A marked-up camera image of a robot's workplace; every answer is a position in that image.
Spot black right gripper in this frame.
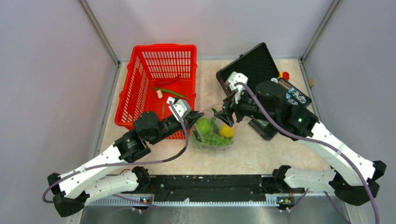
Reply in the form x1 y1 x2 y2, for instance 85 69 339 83
214 86 277 126

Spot green lime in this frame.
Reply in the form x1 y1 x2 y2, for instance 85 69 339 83
195 118 212 135

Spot yellow toy fruit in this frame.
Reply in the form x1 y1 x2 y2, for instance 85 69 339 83
219 125 234 138

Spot clear zip top bag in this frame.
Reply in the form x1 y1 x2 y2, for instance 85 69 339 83
188 103 250 152

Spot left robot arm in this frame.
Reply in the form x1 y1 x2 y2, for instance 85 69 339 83
47 111 204 217

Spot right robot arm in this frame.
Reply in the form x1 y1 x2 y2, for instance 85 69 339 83
214 81 386 206

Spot white toy mushroom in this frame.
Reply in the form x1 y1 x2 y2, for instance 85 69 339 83
156 90 163 99

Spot red chili pepper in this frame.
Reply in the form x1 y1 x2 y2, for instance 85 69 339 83
154 73 181 86

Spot red plastic basket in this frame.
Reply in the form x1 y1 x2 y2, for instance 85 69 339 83
114 43 197 130

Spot open black foam case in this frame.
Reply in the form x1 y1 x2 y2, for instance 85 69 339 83
216 42 312 141

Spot red round object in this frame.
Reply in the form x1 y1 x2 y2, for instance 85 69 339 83
280 71 290 81

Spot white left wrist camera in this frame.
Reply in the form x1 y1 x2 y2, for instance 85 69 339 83
166 97 192 119

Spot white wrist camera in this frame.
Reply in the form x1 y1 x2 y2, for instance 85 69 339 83
166 97 192 119
225 71 248 104

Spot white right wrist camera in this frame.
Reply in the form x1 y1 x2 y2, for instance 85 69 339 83
225 71 248 104

